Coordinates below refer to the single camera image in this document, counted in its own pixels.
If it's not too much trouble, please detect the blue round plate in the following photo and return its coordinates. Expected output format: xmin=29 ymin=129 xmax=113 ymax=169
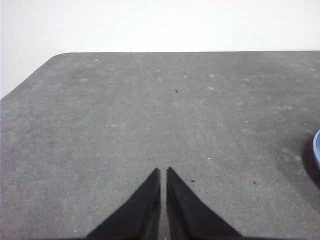
xmin=312 ymin=129 xmax=320 ymax=171

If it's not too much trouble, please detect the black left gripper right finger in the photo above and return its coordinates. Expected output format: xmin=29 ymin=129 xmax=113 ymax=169
xmin=165 ymin=166 xmax=243 ymax=240

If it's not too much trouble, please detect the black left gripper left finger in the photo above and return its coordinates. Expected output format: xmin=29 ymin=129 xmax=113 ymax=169
xmin=85 ymin=167 xmax=162 ymax=240

